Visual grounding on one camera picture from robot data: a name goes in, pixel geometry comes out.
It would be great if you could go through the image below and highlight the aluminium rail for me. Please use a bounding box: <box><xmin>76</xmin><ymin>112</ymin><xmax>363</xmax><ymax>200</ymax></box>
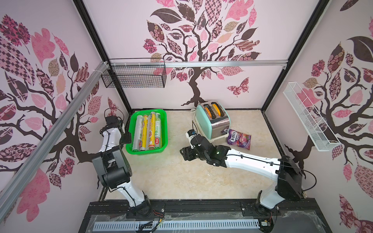
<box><xmin>111</xmin><ymin>60</ymin><xmax>288</xmax><ymax>68</ymax></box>
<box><xmin>1</xmin><ymin>61</ymin><xmax>109</xmax><ymax>221</ymax></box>

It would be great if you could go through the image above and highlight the black wire wall basket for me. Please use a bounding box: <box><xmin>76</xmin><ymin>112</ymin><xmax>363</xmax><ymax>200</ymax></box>
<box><xmin>101</xmin><ymin>57</ymin><xmax>167</xmax><ymax>88</ymax></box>

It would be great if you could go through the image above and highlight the mint green toaster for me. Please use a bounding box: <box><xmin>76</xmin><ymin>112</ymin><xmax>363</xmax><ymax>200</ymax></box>
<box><xmin>194</xmin><ymin>101</ymin><xmax>231</xmax><ymax>141</ymax></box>

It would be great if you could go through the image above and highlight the green-label wrap roll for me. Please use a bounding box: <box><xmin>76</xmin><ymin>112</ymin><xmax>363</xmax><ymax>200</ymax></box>
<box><xmin>154</xmin><ymin>113</ymin><xmax>162</xmax><ymax>149</ymax></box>

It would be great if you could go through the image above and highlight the green plastic basket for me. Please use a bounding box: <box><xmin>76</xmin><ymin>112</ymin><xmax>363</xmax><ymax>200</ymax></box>
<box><xmin>125</xmin><ymin>109</ymin><xmax>168</xmax><ymax>155</ymax></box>

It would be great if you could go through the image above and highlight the aluminium rail left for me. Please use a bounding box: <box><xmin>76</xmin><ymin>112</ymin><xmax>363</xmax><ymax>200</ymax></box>
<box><xmin>1</xmin><ymin>61</ymin><xmax>109</xmax><ymax>221</ymax></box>

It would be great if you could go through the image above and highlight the white wire wall shelf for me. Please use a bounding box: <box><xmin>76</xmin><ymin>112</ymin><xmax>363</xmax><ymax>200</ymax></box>
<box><xmin>283</xmin><ymin>82</ymin><xmax>342</xmax><ymax>151</ymax></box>

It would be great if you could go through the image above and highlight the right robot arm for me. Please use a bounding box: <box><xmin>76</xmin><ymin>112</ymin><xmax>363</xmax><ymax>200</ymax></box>
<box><xmin>180</xmin><ymin>135</ymin><xmax>305</xmax><ymax>212</ymax></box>

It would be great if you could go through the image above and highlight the purple Fox's candy bag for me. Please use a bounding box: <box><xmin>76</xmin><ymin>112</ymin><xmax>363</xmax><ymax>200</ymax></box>
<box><xmin>227</xmin><ymin>129</ymin><xmax>252</xmax><ymax>150</ymax></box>

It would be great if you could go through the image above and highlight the white slotted cable duct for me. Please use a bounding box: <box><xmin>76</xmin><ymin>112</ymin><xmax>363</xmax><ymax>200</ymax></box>
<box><xmin>92</xmin><ymin>219</ymin><xmax>260</xmax><ymax>233</ymax></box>

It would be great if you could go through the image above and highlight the aluminium rail back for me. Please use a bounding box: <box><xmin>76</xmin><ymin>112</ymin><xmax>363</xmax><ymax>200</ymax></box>
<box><xmin>111</xmin><ymin>60</ymin><xmax>288</xmax><ymax>68</ymax></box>

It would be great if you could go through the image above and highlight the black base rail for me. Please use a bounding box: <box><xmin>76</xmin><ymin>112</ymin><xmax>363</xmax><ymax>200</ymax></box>
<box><xmin>80</xmin><ymin>198</ymin><xmax>325</xmax><ymax>229</ymax></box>

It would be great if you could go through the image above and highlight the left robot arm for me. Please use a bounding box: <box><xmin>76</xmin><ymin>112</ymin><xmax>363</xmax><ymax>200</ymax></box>
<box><xmin>92</xmin><ymin>115</ymin><xmax>151</xmax><ymax>216</ymax></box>

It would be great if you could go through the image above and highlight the yellow red wrap roll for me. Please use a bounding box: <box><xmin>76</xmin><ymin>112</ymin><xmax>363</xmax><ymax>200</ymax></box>
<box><xmin>148</xmin><ymin>112</ymin><xmax>156</xmax><ymax>150</ymax></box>

